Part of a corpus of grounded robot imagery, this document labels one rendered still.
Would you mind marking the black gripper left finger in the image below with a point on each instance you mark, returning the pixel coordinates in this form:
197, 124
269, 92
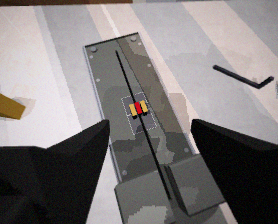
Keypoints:
60, 180

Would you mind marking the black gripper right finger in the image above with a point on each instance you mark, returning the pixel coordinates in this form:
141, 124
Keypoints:
244, 168

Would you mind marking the black l-shaped bar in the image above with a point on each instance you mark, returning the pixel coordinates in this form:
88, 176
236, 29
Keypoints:
242, 79

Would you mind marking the small brass block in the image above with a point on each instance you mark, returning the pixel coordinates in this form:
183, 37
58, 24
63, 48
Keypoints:
10, 108

